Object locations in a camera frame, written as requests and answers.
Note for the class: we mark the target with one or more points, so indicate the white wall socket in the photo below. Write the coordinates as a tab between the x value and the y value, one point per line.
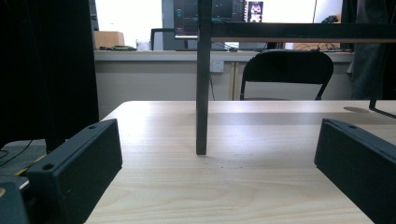
217	66

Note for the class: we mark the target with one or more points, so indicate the computer monitor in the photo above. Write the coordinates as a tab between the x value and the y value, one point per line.
186	18

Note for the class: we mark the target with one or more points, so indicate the cardboard box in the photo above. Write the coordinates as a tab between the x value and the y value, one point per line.
109	39

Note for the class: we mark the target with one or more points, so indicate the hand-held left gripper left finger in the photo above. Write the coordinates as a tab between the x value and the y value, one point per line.
77	165

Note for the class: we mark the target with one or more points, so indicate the clear plastic cup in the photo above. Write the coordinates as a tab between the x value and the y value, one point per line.
143	45

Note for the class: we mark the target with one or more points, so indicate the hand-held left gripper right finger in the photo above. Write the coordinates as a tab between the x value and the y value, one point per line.
358	168

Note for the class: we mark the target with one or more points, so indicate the black two-tier shelf rack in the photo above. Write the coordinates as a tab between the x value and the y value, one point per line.
203	77

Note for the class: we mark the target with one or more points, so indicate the grey hanging cloth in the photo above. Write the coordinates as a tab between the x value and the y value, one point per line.
372	68

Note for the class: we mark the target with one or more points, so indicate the black chair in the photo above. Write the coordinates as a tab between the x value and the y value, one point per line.
288	67

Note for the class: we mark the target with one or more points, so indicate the dark curtain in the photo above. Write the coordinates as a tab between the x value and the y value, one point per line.
46	68

